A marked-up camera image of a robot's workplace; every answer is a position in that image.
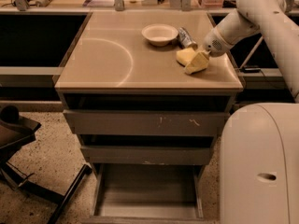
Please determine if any top grey drawer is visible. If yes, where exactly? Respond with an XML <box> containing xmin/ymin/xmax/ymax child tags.
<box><xmin>64</xmin><ymin>110</ymin><xmax>229</xmax><ymax>136</ymax></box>

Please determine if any silver soda can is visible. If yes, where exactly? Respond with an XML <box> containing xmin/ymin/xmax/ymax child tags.
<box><xmin>178</xmin><ymin>27</ymin><xmax>198</xmax><ymax>50</ymax></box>

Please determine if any yellow sponge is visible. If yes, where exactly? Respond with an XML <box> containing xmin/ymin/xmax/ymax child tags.
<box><xmin>176</xmin><ymin>48</ymin><xmax>196</xmax><ymax>66</ymax></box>

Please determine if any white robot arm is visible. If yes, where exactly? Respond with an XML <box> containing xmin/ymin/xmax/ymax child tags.
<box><xmin>185</xmin><ymin>0</ymin><xmax>299</xmax><ymax>224</ymax></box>

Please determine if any black stand left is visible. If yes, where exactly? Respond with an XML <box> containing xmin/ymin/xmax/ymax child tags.
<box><xmin>0</xmin><ymin>112</ymin><xmax>93</xmax><ymax>224</ymax></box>

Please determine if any white pole with base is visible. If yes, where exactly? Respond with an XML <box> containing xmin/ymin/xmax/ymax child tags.
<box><xmin>239</xmin><ymin>35</ymin><xmax>263</xmax><ymax>71</ymax></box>

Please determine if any grey drawer cabinet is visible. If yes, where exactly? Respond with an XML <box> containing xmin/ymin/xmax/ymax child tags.
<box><xmin>52</xmin><ymin>10</ymin><xmax>247</xmax><ymax>224</ymax></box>

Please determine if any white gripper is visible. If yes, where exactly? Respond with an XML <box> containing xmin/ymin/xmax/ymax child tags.
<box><xmin>184</xmin><ymin>28</ymin><xmax>235</xmax><ymax>75</ymax></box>

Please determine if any middle grey drawer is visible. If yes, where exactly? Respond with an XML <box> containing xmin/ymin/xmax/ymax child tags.
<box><xmin>81</xmin><ymin>146</ymin><xmax>212</xmax><ymax>165</ymax></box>

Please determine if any white bowl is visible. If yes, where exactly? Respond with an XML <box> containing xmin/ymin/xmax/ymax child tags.
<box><xmin>141</xmin><ymin>23</ymin><xmax>178</xmax><ymax>47</ymax></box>

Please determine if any open bottom grey drawer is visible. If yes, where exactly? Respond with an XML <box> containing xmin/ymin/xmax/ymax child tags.
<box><xmin>82</xmin><ymin>164</ymin><xmax>204</xmax><ymax>224</ymax></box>

